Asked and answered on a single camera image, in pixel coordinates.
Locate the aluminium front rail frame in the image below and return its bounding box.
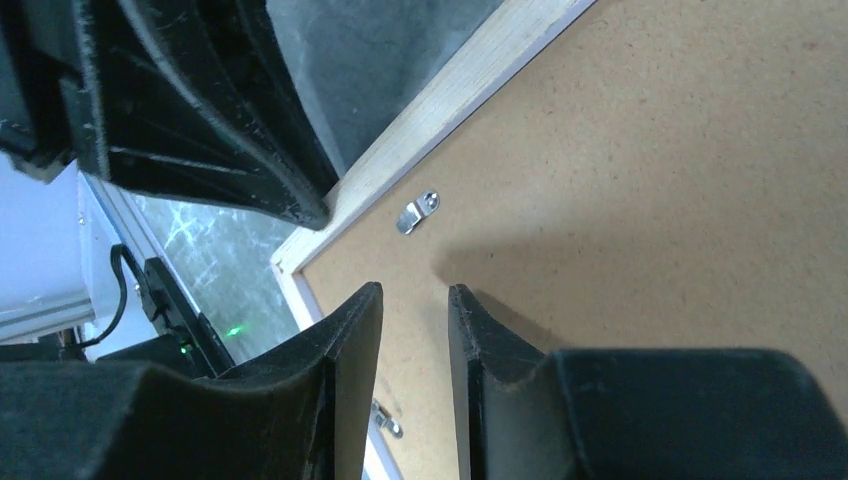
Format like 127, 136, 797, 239
1, 154, 176, 343

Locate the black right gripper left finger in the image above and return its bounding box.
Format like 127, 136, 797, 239
1, 282, 383, 479

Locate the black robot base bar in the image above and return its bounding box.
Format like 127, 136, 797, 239
1, 258, 236, 378

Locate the white wooden picture frame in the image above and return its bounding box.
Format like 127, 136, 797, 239
271, 1, 600, 479

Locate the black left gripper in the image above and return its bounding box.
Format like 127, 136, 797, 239
1, 1, 337, 230

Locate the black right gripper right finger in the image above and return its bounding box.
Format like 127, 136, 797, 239
448, 284, 847, 479

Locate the brown backing board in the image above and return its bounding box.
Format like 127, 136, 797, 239
301, 0, 848, 480

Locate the metal turn clip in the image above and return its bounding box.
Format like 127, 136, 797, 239
371, 398, 404, 439
396, 190, 440, 235

